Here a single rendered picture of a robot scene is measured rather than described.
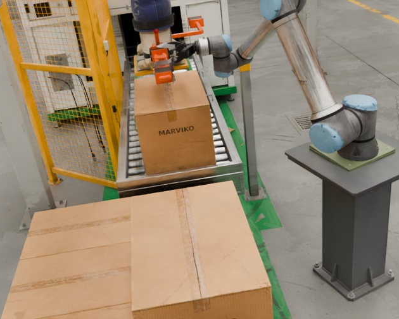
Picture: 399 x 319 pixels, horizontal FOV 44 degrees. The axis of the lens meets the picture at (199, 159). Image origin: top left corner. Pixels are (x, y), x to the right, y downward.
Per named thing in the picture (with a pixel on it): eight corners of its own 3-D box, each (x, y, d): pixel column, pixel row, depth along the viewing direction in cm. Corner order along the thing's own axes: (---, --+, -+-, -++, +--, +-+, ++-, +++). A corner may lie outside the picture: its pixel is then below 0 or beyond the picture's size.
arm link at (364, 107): (382, 130, 230) (385, 96, 221) (360, 145, 222) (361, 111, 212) (354, 121, 241) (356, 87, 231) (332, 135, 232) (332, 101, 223)
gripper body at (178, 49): (175, 55, 260) (197, 52, 261) (177, 60, 252) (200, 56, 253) (173, 41, 256) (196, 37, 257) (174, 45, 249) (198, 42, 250)
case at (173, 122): (144, 135, 332) (133, 78, 313) (203, 126, 334) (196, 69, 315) (147, 180, 279) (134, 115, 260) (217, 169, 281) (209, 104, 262)
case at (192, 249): (147, 276, 210) (130, 197, 191) (240, 259, 212) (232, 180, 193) (154, 402, 157) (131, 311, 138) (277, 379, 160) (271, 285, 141)
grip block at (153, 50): (150, 57, 259) (148, 47, 256) (169, 55, 259) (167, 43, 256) (151, 62, 251) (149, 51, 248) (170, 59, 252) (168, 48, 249)
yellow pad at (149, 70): (133, 58, 296) (132, 50, 293) (151, 56, 296) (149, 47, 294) (135, 76, 266) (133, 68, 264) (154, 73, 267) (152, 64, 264)
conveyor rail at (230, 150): (193, 69, 488) (191, 50, 479) (199, 68, 488) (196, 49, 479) (235, 192, 285) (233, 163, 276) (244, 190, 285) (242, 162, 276)
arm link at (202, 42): (209, 57, 253) (207, 38, 248) (199, 58, 253) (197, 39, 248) (206, 52, 261) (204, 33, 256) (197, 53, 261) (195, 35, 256)
